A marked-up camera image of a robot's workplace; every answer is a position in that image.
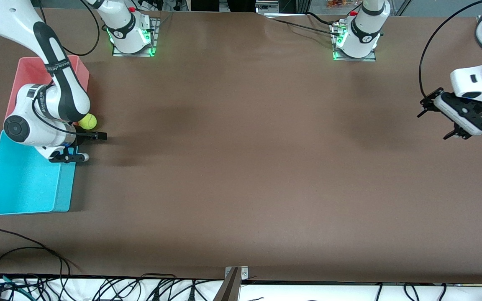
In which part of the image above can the diagonal aluminium frame post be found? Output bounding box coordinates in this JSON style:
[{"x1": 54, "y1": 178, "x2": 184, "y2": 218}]
[{"x1": 394, "y1": 0, "x2": 413, "y2": 16}]

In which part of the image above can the long black table cable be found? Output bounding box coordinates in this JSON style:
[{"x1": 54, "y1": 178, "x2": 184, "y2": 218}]
[{"x1": 0, "y1": 228, "x2": 81, "y2": 276}]

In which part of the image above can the pink plastic bin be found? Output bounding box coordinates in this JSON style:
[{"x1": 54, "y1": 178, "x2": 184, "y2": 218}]
[{"x1": 5, "y1": 56, "x2": 90, "y2": 134}]

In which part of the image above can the blue plastic bin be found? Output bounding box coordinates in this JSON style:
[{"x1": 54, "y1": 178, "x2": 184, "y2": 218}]
[{"x1": 0, "y1": 130, "x2": 78, "y2": 217}]

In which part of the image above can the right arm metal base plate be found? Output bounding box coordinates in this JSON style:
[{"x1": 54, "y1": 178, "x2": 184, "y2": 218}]
[{"x1": 112, "y1": 18, "x2": 158, "y2": 57}]

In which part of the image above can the yellow-green tennis ball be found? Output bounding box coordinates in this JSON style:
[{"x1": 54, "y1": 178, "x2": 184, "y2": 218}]
[{"x1": 78, "y1": 114, "x2": 98, "y2": 130}]

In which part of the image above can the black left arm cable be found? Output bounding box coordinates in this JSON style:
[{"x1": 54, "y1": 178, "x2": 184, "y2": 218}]
[{"x1": 418, "y1": 0, "x2": 482, "y2": 99}]

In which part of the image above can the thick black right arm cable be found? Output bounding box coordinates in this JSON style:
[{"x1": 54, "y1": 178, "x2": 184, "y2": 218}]
[{"x1": 67, "y1": 0, "x2": 100, "y2": 56}]

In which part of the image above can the looped black cable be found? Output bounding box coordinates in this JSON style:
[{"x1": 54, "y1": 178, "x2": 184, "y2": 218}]
[{"x1": 0, "y1": 246, "x2": 71, "y2": 290}]

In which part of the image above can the black left base cable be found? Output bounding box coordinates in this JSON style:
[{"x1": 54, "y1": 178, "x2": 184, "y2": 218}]
[{"x1": 264, "y1": 16, "x2": 342, "y2": 36}]

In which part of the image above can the grey metal bracket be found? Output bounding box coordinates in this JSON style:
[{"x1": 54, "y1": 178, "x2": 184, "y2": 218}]
[{"x1": 225, "y1": 266, "x2": 249, "y2": 281}]

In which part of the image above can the thin black right base cable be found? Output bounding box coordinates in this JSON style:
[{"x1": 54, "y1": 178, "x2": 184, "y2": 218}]
[{"x1": 149, "y1": 10, "x2": 175, "y2": 32}]

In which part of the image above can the dark camera mount pole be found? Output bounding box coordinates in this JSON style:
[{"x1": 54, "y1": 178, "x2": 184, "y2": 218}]
[{"x1": 213, "y1": 268, "x2": 241, "y2": 301}]

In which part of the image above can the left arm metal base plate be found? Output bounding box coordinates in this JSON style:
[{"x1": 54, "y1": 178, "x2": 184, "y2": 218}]
[{"x1": 332, "y1": 21, "x2": 378, "y2": 62}]

